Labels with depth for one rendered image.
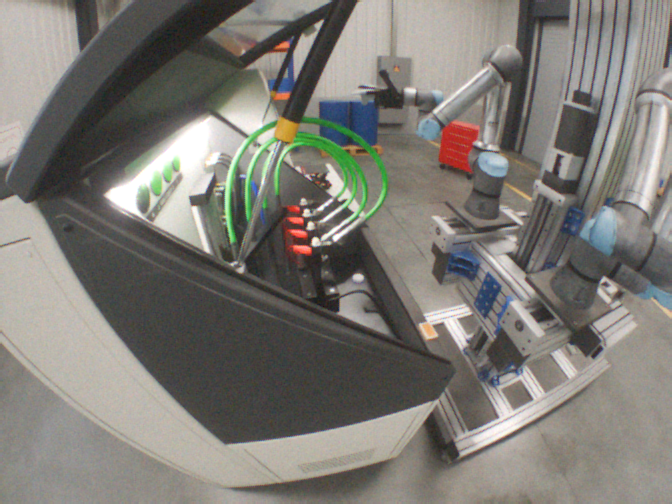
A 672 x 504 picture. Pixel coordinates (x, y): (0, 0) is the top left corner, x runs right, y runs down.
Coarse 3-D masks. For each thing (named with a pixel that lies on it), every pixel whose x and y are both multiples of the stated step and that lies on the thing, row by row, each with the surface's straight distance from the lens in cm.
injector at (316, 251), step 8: (312, 248) 69; (320, 248) 69; (312, 256) 70; (320, 256) 70; (328, 256) 72; (312, 264) 73; (320, 264) 72; (320, 272) 74; (320, 280) 76; (320, 288) 78; (320, 296) 80
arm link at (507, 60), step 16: (496, 48) 113; (512, 48) 111; (496, 64) 104; (512, 64) 106; (480, 80) 103; (496, 80) 105; (464, 96) 102; (480, 96) 104; (432, 112) 104; (448, 112) 102; (432, 128) 100
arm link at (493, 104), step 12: (492, 48) 121; (504, 84) 118; (492, 96) 118; (504, 96) 120; (492, 108) 118; (480, 120) 122; (492, 120) 118; (480, 132) 121; (492, 132) 119; (480, 144) 120; (492, 144) 120; (468, 156) 128
